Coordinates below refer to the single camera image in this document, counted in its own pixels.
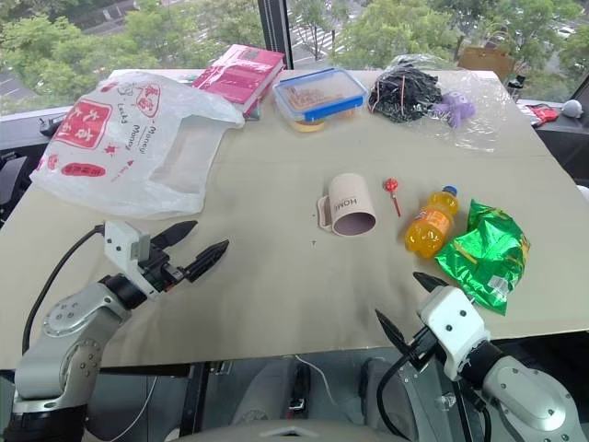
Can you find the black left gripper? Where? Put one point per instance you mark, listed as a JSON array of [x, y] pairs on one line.
[[158, 271]]

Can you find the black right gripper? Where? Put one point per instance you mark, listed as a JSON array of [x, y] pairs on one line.
[[423, 350]]

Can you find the orange soda bottle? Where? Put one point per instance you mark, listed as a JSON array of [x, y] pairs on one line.
[[430, 225]]

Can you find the green chip bag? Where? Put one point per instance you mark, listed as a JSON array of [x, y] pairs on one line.
[[488, 253]]

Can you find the beige HOME mug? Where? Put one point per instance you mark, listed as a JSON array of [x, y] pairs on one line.
[[349, 202]]

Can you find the red lollipop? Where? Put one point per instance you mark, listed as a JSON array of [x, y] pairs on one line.
[[391, 185]]

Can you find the white red-printed plastic bag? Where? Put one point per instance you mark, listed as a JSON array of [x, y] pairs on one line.
[[115, 147]]

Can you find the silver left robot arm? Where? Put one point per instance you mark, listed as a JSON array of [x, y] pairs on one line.
[[69, 331]]

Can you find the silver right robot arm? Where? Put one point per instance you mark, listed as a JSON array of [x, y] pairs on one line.
[[524, 396]]

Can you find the grey rounded robot leg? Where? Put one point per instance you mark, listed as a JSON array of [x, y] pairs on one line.
[[382, 391], [262, 391]]

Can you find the grey robot torso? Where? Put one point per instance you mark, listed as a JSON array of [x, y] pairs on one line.
[[285, 430]]

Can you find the pink hardcover book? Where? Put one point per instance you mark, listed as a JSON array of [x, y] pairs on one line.
[[237, 76]]

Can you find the black tool on ledge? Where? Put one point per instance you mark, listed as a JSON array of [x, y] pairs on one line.
[[50, 126]]

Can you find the clear plastic bag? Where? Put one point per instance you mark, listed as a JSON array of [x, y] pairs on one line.
[[478, 133]]

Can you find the clear container blue lid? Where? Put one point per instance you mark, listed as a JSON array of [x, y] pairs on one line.
[[317, 96]]

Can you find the purple plush toy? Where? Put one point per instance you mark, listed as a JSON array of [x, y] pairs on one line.
[[455, 108]]

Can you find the black cabinet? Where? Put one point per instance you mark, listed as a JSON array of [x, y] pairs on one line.
[[568, 147]]

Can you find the red packet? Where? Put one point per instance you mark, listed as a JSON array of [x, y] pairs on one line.
[[543, 113]]

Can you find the small black device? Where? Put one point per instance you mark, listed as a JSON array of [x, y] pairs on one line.
[[517, 83]]

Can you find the brown cardboard box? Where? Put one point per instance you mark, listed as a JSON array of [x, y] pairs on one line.
[[485, 62]]

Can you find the grey round object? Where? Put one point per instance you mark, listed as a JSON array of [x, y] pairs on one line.
[[573, 108]]

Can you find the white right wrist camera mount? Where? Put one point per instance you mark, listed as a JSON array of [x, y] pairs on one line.
[[453, 322]]

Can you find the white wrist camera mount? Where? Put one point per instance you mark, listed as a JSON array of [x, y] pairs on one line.
[[120, 241], [453, 322]]

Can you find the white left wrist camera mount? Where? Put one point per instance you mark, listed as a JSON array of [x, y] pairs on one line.
[[120, 241]]

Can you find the dark window frame post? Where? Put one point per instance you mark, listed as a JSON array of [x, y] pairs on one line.
[[276, 32]]

